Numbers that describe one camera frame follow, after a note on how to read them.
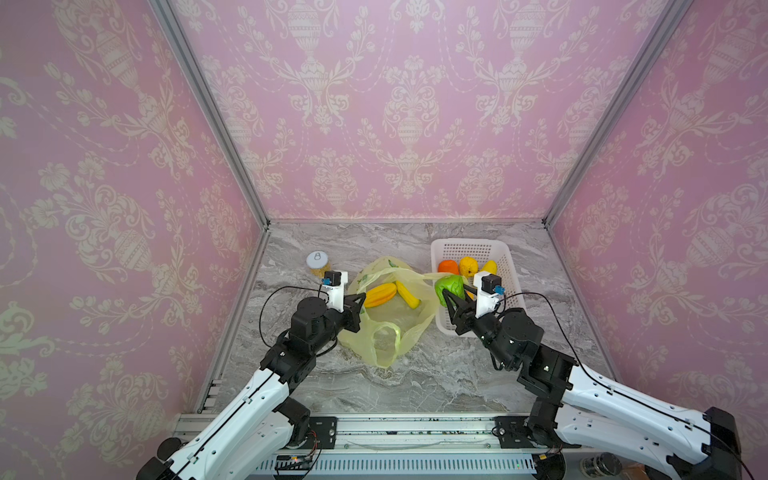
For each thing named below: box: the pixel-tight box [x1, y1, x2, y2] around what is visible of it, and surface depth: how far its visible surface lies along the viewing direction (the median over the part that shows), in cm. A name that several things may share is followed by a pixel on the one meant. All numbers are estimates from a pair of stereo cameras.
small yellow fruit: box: [396, 280, 421, 309], surface depth 97 cm
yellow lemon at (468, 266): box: [459, 256, 479, 278], surface depth 102 cm
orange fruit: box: [437, 259, 459, 275], surface depth 102 cm
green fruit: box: [434, 274, 465, 307], surface depth 70 cm
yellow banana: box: [364, 283, 397, 308], surface depth 99 cm
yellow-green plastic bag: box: [395, 258, 443, 363], surface depth 83 cm
